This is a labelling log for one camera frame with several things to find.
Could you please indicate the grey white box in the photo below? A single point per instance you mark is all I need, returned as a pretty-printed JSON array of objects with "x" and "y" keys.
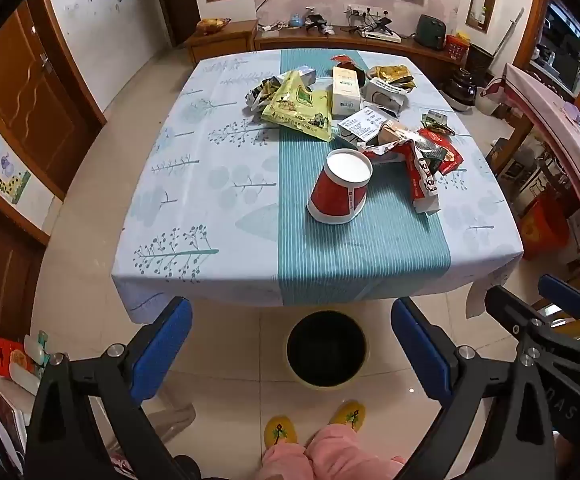
[{"x": 382, "y": 95}]

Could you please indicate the wall power sockets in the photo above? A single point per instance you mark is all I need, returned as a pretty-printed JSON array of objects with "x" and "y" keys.
[{"x": 367, "y": 10}]

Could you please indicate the white set-top box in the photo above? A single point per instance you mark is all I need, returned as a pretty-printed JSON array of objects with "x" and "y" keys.
[{"x": 382, "y": 36}]

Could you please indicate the wooden television cabinet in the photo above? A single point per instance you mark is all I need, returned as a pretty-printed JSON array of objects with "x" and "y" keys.
[{"x": 320, "y": 40}]

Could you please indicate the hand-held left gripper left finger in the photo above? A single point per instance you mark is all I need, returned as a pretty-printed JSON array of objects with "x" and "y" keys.
[{"x": 165, "y": 345}]

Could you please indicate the white green plastic pack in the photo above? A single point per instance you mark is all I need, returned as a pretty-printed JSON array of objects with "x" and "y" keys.
[{"x": 32, "y": 355}]

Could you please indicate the brown paper packet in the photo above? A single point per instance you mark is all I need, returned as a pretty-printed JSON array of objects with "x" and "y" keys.
[{"x": 394, "y": 135}]

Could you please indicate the blue patterned tablecloth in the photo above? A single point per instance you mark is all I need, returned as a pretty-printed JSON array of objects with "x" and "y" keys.
[{"x": 210, "y": 220}]

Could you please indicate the fruit bowl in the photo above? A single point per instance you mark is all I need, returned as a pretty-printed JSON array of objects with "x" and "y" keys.
[{"x": 214, "y": 25}]

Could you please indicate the small green packets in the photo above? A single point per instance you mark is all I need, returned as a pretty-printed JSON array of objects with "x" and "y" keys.
[{"x": 437, "y": 120}]

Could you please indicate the dark wooden door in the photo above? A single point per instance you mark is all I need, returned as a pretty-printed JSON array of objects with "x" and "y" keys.
[{"x": 177, "y": 5}]

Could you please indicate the small blue kettle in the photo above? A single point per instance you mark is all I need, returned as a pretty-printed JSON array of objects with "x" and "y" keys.
[{"x": 296, "y": 20}]

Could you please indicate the orange bucket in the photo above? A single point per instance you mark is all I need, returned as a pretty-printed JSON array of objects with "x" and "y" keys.
[{"x": 542, "y": 230}]

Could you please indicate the clear plastic stool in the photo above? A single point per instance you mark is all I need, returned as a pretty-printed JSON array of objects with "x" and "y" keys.
[{"x": 175, "y": 417}]

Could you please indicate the animal wall sticker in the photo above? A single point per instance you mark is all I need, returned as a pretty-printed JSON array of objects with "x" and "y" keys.
[{"x": 0, "y": 170}]

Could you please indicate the white plastic bucket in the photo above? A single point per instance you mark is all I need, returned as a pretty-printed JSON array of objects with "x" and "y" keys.
[{"x": 488, "y": 102}]

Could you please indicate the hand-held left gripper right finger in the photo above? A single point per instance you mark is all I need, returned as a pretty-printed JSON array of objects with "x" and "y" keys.
[{"x": 419, "y": 345}]

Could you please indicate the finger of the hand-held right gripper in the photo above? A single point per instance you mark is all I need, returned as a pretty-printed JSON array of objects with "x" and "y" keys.
[
  {"x": 507, "y": 307},
  {"x": 564, "y": 292}
]

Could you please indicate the dark ceramic jar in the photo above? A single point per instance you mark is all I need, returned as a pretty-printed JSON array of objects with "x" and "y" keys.
[{"x": 460, "y": 91}]

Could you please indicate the yellow green snack bag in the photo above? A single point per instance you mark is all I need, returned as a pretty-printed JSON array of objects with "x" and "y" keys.
[{"x": 295, "y": 107}]

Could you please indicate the wooden side cabinet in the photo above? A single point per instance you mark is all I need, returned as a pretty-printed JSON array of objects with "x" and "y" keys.
[{"x": 225, "y": 42}]

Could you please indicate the white printed leaflet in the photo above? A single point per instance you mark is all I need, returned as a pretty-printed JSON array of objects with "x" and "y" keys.
[{"x": 364, "y": 121}]

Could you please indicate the black kitchen appliance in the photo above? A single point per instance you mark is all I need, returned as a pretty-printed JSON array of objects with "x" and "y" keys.
[{"x": 569, "y": 72}]

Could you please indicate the red printed packet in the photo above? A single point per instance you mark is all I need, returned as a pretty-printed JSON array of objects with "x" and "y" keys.
[{"x": 12, "y": 357}]

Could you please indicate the red white snack wrapper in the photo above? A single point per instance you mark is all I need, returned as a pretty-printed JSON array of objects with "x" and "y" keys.
[{"x": 422, "y": 175}]

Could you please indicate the red paper cup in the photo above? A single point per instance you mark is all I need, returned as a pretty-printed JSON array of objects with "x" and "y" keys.
[{"x": 335, "y": 195}]

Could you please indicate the black bin with yellow rim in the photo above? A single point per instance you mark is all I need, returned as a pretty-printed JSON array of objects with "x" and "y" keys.
[{"x": 327, "y": 350}]

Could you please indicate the long metal stick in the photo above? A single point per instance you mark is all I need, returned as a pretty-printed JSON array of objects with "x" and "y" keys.
[{"x": 507, "y": 35}]

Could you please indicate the red orange wrapper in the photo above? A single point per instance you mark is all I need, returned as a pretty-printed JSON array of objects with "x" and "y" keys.
[{"x": 342, "y": 60}]

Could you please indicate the long table with pink cloth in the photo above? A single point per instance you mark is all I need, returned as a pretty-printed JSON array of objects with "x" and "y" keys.
[{"x": 544, "y": 110}]

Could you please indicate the gold foil packet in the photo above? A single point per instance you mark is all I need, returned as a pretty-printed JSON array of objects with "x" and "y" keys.
[{"x": 392, "y": 74}]

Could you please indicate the tall cream carton box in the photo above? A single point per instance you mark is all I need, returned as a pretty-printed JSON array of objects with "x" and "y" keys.
[{"x": 345, "y": 92}]

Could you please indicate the person's pink pants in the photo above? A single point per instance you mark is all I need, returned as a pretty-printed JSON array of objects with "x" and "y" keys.
[{"x": 340, "y": 455}]

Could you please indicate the dark green appliance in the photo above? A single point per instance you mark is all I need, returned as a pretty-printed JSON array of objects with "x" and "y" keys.
[{"x": 430, "y": 32}]

